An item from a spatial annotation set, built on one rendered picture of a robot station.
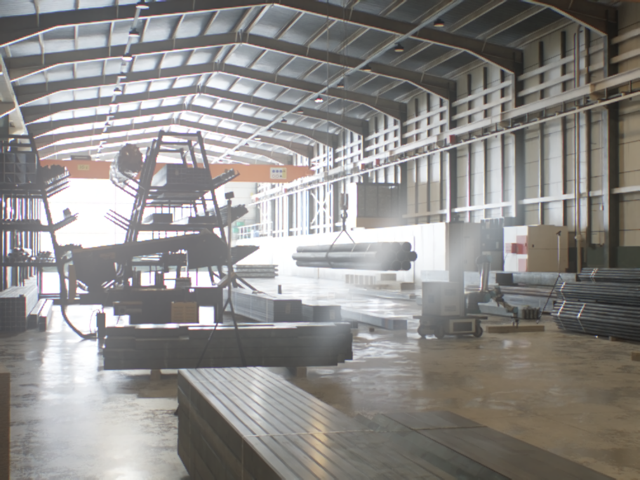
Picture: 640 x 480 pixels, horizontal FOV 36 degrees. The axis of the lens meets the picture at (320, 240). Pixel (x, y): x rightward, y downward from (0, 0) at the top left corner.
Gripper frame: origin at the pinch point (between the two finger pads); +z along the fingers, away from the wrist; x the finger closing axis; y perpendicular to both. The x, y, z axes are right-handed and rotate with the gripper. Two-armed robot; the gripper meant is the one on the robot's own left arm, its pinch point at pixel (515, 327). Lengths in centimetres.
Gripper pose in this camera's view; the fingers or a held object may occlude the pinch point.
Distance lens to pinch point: 1628.9
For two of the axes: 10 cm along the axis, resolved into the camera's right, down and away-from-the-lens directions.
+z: 0.0, 10.0, -0.2
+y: 9.7, 0.0, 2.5
